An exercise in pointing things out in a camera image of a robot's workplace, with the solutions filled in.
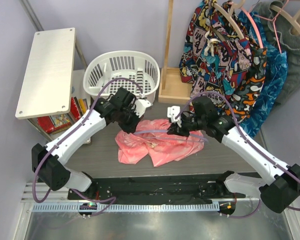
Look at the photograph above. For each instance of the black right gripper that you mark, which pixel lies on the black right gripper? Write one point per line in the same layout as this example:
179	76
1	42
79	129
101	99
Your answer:
174	128

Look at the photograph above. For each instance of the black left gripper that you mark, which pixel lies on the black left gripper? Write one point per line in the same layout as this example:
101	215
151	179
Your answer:
132	128

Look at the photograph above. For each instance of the lilac plastic hanger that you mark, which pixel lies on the lilac plastic hanger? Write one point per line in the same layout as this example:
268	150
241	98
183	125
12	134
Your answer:
162	135

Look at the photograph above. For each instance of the pink patterned shorts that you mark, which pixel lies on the pink patterned shorts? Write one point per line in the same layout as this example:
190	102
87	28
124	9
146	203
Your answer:
132	148

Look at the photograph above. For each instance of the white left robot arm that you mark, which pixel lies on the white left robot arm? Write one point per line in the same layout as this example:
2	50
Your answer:
48	161

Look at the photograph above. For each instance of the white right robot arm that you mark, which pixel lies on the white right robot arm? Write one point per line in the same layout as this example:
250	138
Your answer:
279	183

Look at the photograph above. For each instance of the black orange camo shorts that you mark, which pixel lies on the black orange camo shorts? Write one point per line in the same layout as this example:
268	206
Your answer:
245	96

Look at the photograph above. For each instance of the comic print shorts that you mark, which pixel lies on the comic print shorts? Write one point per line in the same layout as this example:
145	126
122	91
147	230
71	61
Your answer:
214	60

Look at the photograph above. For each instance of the blue patterned shorts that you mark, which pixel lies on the blue patterned shorts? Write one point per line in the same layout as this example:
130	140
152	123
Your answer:
276	72

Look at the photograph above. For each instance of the pink plastic hanger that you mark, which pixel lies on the pink plastic hanger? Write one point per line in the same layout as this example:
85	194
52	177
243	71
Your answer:
256	30

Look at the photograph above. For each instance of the beige wooden hanger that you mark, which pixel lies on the beige wooden hanger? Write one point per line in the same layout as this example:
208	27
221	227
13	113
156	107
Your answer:
293	20
228	14

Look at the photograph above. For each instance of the grey green shorts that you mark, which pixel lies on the grey green shorts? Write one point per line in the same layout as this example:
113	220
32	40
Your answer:
291	45

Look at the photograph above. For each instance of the beige wooden hanger far right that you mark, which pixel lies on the beige wooden hanger far right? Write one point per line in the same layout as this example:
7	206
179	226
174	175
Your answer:
293	20

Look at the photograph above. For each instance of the white plastic laundry basket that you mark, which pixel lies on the white plastic laundry basket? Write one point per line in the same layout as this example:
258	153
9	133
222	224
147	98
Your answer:
136	71

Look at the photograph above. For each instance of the wooden clothes rack stand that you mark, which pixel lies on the wooden clothes rack stand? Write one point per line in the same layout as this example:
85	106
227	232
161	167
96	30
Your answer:
171	88

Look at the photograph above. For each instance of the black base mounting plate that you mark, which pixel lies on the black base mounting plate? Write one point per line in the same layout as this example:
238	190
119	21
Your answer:
161	190

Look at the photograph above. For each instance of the white side shelf table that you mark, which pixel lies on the white side shelf table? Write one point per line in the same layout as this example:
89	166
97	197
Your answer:
50	80

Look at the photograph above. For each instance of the red book stack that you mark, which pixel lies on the red book stack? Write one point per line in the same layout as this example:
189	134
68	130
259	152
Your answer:
59	122

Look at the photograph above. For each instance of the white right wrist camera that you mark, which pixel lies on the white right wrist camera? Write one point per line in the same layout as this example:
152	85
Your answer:
173	115

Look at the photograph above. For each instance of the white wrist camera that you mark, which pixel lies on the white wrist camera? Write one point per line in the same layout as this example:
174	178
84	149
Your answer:
141	105
173	115

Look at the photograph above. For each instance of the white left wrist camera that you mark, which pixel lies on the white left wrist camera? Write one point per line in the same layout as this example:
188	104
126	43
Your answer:
141	105

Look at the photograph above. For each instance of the slotted white cable duct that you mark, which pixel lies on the slotted white cable duct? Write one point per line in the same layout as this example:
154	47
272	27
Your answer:
87	207

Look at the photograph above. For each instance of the thin pink wire hanger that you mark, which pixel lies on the thin pink wire hanger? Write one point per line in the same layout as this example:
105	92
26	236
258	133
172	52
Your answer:
269	18

